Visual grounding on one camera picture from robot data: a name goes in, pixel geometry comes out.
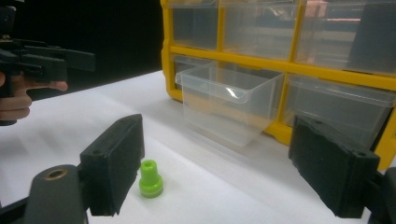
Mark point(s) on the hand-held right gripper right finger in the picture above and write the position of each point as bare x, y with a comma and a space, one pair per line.
333, 174

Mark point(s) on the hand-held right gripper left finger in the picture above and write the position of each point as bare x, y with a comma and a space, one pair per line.
112, 165

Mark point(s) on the green plastic bushing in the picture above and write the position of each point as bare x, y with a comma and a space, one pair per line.
150, 180

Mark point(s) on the clear plastic drawer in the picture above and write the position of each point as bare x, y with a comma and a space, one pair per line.
227, 102
194, 26
336, 109
260, 29
342, 37
190, 63

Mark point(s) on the yellow drawer cabinet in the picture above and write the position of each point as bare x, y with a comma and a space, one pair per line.
280, 65

